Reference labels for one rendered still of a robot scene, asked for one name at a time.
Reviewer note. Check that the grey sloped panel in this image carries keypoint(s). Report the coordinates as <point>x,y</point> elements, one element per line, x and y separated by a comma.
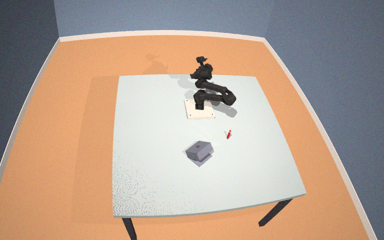
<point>199,152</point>

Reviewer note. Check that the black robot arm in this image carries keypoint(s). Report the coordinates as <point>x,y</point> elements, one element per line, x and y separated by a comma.
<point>227,96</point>

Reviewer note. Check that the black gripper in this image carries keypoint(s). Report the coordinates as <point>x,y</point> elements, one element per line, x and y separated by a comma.
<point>200,60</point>

